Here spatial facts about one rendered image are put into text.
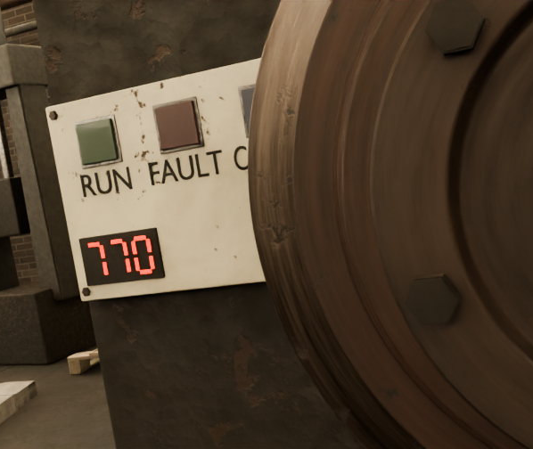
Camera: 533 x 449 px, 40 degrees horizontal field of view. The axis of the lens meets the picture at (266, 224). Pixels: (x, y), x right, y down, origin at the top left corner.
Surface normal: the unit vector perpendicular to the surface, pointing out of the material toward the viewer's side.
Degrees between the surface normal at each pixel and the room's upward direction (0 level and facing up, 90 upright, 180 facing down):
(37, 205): 90
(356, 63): 64
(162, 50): 90
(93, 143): 90
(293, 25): 90
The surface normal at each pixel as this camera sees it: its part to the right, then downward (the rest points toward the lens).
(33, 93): 0.85, -0.13
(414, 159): -0.34, 0.12
